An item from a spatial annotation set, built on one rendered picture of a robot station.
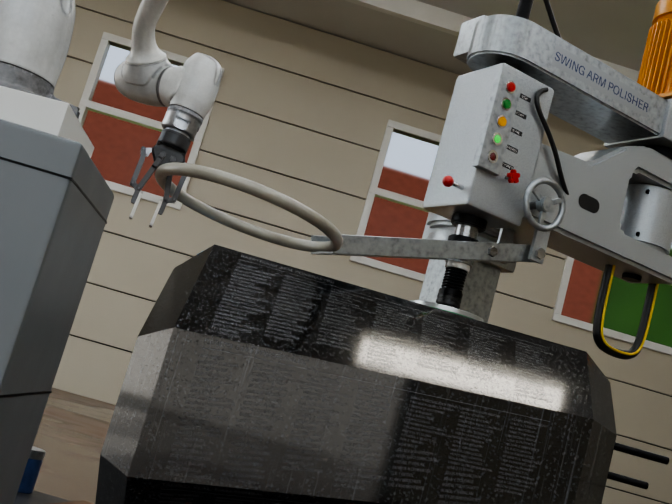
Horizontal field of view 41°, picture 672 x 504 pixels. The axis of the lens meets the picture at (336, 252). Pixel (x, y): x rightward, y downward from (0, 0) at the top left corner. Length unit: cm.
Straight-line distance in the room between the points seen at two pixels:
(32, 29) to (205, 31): 749
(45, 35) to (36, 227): 38
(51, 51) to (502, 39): 138
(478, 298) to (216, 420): 146
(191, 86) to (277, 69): 676
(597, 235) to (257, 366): 118
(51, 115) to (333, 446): 99
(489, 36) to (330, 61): 647
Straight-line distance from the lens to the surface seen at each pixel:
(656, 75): 314
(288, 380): 207
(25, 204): 145
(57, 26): 169
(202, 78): 226
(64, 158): 145
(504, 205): 253
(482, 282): 329
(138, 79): 234
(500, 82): 255
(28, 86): 165
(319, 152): 880
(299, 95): 893
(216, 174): 203
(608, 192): 282
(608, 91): 284
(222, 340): 206
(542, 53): 269
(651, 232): 297
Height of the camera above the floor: 52
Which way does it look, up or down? 9 degrees up
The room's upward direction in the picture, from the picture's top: 16 degrees clockwise
